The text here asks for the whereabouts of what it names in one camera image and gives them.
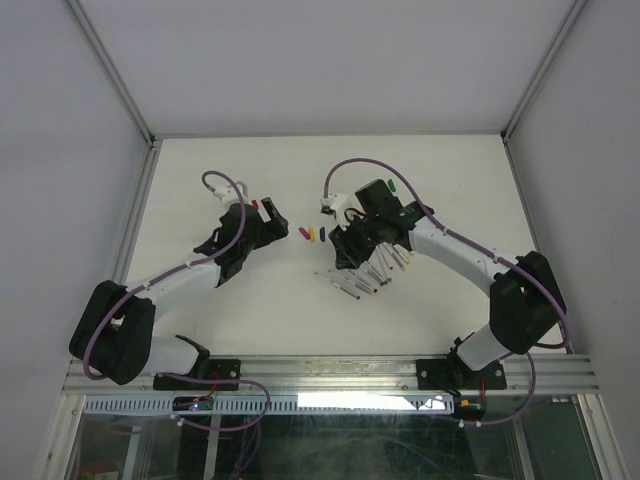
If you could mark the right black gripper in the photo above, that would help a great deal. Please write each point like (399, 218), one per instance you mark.
(348, 255)

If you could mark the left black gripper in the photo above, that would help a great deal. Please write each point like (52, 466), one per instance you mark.
(272, 229)

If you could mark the red square-cap pen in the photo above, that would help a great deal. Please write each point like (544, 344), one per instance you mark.
(387, 259)

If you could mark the yellow pen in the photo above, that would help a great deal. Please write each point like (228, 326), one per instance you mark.
(404, 258)

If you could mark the purple pen cap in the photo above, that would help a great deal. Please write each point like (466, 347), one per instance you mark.
(304, 233)

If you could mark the purple cap marker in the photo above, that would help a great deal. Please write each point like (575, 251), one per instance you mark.
(337, 285)

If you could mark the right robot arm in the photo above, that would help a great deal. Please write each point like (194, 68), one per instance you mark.
(524, 298)

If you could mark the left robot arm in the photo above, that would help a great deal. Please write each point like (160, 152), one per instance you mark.
(115, 334)

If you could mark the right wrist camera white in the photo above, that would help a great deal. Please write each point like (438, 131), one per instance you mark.
(336, 206)

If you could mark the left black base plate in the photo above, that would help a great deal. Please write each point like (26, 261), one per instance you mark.
(220, 372)

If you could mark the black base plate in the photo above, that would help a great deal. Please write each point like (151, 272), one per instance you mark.
(220, 372)
(446, 375)

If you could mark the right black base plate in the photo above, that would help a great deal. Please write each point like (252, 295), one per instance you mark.
(446, 375)

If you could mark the aluminium front rail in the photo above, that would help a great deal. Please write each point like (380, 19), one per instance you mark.
(555, 374)

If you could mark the white slotted cable duct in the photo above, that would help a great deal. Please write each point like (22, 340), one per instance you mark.
(306, 403)

